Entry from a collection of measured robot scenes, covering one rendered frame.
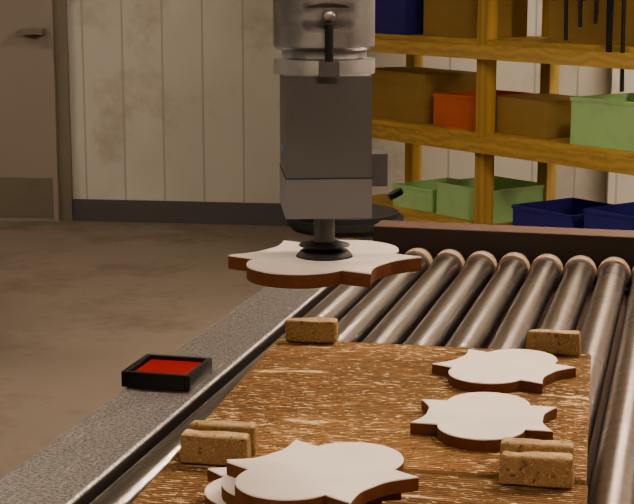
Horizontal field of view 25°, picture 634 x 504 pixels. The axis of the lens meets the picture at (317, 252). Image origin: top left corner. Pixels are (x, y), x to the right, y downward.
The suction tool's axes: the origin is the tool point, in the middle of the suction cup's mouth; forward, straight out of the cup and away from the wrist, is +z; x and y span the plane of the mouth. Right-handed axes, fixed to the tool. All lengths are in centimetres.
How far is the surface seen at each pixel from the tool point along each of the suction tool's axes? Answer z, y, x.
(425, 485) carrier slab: 18.4, 3.0, -8.5
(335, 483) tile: 13.9, -8.3, -0.2
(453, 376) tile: 17.3, 30.9, -15.4
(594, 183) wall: 85, 634, -193
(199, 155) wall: 74, 679, 13
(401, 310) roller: 20, 72, -16
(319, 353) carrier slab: 18.3, 45.0, -3.1
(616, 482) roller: 20.0, 6.9, -25.3
